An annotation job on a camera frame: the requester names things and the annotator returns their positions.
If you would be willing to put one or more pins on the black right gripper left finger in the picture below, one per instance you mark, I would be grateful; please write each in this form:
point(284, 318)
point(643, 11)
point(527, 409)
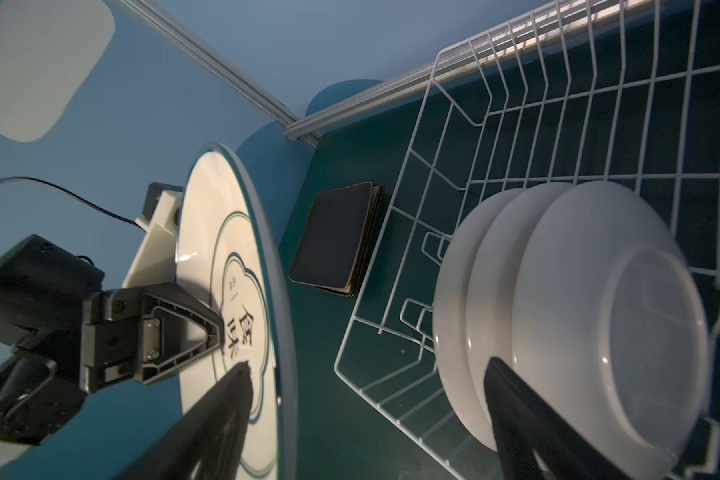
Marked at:
point(207, 442)

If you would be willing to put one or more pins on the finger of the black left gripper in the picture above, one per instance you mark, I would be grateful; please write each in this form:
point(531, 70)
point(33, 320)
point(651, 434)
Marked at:
point(175, 330)

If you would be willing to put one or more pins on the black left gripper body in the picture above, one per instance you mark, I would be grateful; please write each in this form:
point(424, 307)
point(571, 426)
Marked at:
point(106, 348)

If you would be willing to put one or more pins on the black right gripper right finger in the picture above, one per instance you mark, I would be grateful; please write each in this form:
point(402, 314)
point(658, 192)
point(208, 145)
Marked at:
point(526, 429)

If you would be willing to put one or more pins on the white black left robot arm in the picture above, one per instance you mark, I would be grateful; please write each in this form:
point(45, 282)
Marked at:
point(42, 287)

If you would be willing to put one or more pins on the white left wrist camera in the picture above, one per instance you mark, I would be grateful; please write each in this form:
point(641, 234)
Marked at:
point(154, 262)

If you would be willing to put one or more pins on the aluminium left corner post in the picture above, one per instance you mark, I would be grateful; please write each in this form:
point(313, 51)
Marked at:
point(190, 43)

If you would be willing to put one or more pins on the white wire dish rack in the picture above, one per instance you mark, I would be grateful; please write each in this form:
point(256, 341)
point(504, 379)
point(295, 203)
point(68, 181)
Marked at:
point(576, 92)

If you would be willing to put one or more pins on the aluminium back frame rail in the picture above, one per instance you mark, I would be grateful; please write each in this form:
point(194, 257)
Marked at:
point(426, 78)

